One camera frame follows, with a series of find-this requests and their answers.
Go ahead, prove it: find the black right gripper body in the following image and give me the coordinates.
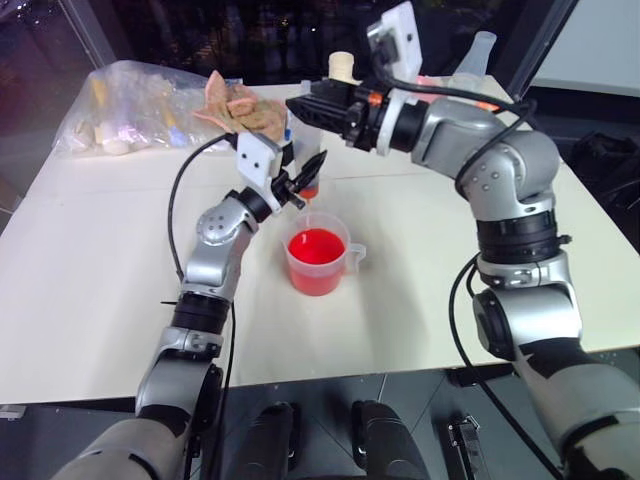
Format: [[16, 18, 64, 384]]
[[342, 89, 389, 151]]

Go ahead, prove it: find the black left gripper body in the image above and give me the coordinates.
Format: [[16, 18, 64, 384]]
[[272, 167, 307, 211]]

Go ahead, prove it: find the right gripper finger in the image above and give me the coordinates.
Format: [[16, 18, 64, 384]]
[[310, 78, 360, 104], [285, 97, 351, 136]]

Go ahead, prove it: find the large clear plastic syringe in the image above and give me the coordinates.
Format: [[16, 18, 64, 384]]
[[288, 79, 326, 214]]

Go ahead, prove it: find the measuring cup with red liquid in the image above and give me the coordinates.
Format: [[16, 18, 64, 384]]
[[281, 210, 369, 297]]

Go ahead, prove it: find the beige cylindrical stopper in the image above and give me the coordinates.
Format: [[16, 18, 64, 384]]
[[328, 51, 361, 84]]

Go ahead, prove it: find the crumpled beige cloth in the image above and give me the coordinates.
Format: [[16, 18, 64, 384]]
[[192, 69, 292, 147]]

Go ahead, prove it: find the pink object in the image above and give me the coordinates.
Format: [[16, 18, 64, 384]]
[[417, 74, 451, 94]]

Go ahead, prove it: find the translucent plastic conical flask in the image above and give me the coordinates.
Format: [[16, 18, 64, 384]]
[[447, 30, 496, 92]]

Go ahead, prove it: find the clear plastic bag of items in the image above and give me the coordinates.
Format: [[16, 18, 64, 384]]
[[52, 59, 241, 157]]

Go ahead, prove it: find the dark diagonal pole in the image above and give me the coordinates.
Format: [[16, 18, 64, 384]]
[[509, 0, 584, 104]]

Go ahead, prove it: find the black bag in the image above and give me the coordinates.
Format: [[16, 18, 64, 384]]
[[569, 129, 640, 211]]

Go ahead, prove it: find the dark rounded shape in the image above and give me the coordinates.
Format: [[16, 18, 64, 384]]
[[232, 402, 296, 480], [349, 399, 426, 480]]

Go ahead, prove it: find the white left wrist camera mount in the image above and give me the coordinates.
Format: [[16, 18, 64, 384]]
[[235, 130, 295, 212]]

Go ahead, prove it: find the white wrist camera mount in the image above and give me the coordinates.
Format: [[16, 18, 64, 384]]
[[235, 130, 295, 212], [366, 0, 425, 156]]

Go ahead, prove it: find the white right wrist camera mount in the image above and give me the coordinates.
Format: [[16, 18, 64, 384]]
[[366, 0, 425, 156]]

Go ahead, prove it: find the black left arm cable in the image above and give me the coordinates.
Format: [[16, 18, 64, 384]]
[[167, 130, 239, 401]]

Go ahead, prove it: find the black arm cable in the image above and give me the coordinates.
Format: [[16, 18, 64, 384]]
[[167, 130, 239, 401], [372, 42, 566, 480]]

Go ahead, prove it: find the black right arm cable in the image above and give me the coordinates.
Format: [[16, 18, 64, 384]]
[[372, 42, 566, 480]]

